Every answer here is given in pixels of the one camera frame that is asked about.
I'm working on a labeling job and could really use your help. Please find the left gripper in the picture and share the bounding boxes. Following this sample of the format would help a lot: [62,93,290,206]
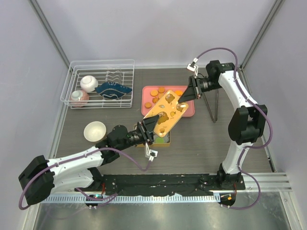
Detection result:
[117,115,159,151]

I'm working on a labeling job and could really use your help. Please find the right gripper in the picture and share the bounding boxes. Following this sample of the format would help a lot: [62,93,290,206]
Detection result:
[179,76,222,103]

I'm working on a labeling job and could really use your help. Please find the green round cookie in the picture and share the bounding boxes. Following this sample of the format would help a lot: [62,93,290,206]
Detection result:
[155,137,167,144]

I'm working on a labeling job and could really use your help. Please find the silver tin lid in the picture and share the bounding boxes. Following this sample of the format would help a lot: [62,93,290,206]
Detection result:
[144,90,189,138]

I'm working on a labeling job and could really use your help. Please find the metal tongs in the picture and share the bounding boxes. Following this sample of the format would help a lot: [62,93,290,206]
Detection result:
[203,91,219,124]

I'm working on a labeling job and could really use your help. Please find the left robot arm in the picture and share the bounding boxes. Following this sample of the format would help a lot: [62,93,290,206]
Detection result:
[18,115,159,210]

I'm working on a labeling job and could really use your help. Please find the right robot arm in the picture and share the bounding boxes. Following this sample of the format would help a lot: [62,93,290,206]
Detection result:
[179,58,268,189]

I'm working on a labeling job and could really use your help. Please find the orange scalloped cookie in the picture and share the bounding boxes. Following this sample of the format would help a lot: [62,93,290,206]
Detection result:
[175,90,183,96]

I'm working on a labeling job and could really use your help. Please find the orange round cookie left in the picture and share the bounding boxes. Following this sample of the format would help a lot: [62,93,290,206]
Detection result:
[144,102,152,108]

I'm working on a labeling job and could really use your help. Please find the orange round cookie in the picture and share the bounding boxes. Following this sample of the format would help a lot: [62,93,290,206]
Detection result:
[158,87,165,93]
[144,102,152,108]

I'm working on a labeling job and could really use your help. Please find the orange swirl cookie left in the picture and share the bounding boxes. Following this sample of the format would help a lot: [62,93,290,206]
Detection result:
[152,97,159,104]

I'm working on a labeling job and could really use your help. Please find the gold cookie tin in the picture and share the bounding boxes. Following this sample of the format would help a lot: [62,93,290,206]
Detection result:
[150,132,171,147]

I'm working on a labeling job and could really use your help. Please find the pink tray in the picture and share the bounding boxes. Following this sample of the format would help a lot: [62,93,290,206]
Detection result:
[141,85,195,117]

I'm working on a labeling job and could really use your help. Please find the orange round cookie top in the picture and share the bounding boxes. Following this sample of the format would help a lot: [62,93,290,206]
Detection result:
[158,87,165,93]

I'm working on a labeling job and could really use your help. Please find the orange cookie upper left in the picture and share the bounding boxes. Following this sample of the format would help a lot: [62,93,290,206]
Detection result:
[150,90,158,97]

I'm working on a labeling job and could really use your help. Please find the blue patterned plate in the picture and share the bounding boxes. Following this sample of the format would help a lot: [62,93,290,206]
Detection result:
[95,82,132,100]

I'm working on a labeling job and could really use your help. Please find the white bowl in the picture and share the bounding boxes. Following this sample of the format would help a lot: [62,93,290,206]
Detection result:
[83,121,106,142]

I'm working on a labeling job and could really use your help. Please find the pink cup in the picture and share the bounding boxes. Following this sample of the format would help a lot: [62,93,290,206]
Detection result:
[70,90,89,108]

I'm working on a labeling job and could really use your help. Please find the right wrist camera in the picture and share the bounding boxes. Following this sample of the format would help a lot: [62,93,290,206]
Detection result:
[187,58,199,76]

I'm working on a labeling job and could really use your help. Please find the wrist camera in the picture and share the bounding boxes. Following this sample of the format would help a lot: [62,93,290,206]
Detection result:
[144,143,158,161]
[187,58,199,76]

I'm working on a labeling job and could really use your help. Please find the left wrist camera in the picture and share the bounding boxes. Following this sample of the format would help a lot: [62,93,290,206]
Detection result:
[144,143,158,161]

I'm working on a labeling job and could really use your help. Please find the white wire dish rack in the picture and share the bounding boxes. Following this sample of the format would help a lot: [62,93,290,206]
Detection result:
[60,59,135,109]

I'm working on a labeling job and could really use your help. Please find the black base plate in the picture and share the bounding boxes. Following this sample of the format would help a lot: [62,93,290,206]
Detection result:
[81,173,246,196]

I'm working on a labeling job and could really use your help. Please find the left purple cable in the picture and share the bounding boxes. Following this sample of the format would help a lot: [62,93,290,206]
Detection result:
[18,148,154,210]

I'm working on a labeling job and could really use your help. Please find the purple cable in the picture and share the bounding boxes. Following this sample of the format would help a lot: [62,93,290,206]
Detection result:
[18,148,154,210]
[193,47,273,210]

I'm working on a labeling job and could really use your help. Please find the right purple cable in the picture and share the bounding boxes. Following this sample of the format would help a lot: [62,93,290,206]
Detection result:
[193,47,273,210]

